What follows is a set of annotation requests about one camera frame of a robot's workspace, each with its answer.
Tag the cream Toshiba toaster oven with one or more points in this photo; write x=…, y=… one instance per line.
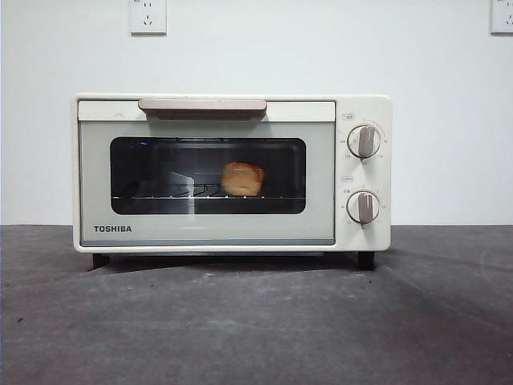
x=364, y=108

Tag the white wall socket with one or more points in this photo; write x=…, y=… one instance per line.
x=147, y=20
x=503, y=18

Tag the golden bread loaf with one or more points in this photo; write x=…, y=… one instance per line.
x=242, y=180

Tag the cream oven knob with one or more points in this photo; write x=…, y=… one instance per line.
x=363, y=207
x=364, y=141

